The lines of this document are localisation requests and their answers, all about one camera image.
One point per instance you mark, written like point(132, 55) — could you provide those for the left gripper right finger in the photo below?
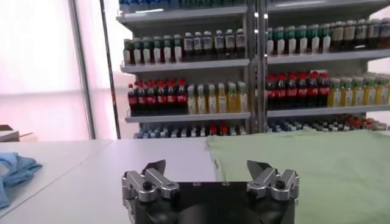
point(268, 179)

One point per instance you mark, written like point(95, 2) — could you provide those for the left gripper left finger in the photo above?
point(152, 182)

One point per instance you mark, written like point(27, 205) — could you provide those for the green T-shirt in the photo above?
point(304, 170)

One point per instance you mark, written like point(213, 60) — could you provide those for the cola bottle red cap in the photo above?
point(271, 92)
point(172, 98)
point(142, 100)
point(281, 92)
point(312, 90)
point(323, 89)
point(161, 98)
point(132, 100)
point(302, 91)
point(291, 91)
point(182, 97)

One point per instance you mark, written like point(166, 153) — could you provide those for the yellow tea bottle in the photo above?
point(191, 102)
point(232, 99)
point(221, 100)
point(370, 92)
point(346, 93)
point(358, 92)
point(242, 98)
point(381, 91)
point(201, 101)
point(211, 100)
point(334, 94)

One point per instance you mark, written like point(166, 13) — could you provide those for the black slanted pole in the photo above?
point(110, 70)

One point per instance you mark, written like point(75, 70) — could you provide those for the grey metal drinks shelf unit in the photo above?
point(320, 57)
point(182, 65)

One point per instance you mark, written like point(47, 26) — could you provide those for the dark bottle green cap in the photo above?
point(137, 52)
point(301, 40)
point(167, 50)
point(127, 53)
point(147, 51)
point(279, 42)
point(290, 41)
point(177, 49)
point(313, 39)
point(325, 39)
point(157, 51)

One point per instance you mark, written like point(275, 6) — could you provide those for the grey slanted pole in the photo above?
point(82, 70)

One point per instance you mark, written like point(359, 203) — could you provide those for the crumpled blue cloth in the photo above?
point(18, 170)

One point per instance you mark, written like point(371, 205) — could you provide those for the dark bottle white label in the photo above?
point(374, 33)
point(385, 33)
point(188, 45)
point(240, 42)
point(361, 34)
point(230, 43)
point(208, 44)
point(219, 44)
point(198, 45)

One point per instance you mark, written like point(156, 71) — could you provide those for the open cardboard box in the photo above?
point(9, 135)

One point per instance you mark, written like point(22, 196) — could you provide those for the dark bottle beige label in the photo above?
point(349, 35)
point(337, 36)

